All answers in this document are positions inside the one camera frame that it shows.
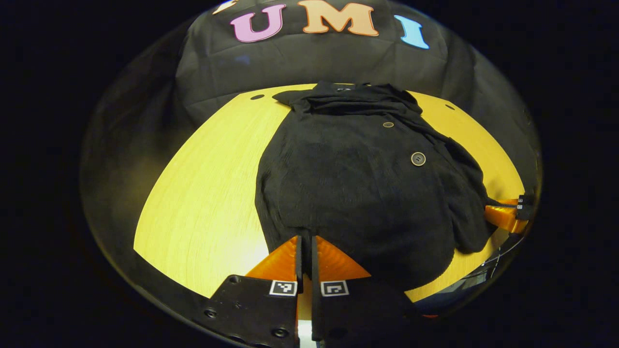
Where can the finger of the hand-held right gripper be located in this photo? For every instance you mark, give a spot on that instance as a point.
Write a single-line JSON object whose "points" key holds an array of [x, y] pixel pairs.
{"points": [[505, 217]]}

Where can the black buttoned shirt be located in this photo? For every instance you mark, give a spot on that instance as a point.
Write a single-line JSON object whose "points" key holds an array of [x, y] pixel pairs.
{"points": [[353, 203]]}

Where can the black backdrop cloth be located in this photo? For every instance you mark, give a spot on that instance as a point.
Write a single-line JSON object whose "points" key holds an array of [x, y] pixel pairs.
{"points": [[309, 63]]}

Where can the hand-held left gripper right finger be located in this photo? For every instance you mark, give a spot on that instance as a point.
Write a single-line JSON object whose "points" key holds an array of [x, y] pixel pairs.
{"points": [[315, 261]]}

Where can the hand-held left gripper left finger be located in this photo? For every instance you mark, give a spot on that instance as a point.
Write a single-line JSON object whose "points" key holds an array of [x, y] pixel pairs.
{"points": [[299, 261]]}

